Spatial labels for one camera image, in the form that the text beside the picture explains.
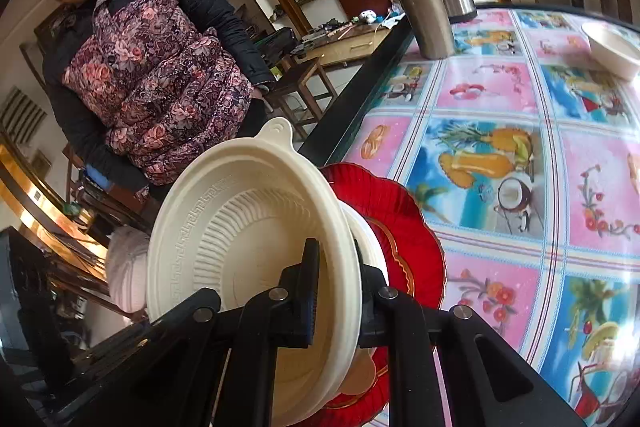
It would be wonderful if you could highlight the slim steel tumbler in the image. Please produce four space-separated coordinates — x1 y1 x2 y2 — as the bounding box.
381 0 457 61

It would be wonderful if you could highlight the red scalloped plate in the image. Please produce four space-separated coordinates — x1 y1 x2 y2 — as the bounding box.
315 163 447 426

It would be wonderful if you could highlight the wooden stool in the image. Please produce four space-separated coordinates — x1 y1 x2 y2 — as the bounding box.
270 56 339 130

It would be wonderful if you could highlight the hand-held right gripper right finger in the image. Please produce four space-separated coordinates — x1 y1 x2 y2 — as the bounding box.
356 263 587 427

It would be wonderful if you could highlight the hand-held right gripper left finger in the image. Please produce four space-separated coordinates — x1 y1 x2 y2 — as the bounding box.
45 238 321 427

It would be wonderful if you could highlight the light wooden desk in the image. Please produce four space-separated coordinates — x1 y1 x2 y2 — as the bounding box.
298 24 397 68

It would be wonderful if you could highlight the small white bowl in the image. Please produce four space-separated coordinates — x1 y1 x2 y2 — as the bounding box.
581 21 640 81

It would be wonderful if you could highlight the large white bowl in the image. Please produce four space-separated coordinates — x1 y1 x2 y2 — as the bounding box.
342 204 389 275

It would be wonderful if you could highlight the fruit print tablecloth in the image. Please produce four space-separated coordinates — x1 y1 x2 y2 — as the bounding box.
345 8 640 427

